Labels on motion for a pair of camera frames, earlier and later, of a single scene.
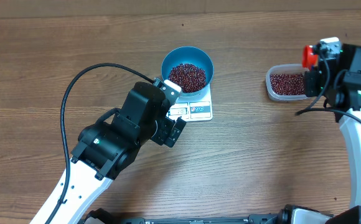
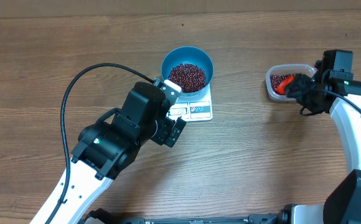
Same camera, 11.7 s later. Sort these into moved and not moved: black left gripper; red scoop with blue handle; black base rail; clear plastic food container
Moved: red scoop with blue handle
Not moved: black left gripper; black base rail; clear plastic food container
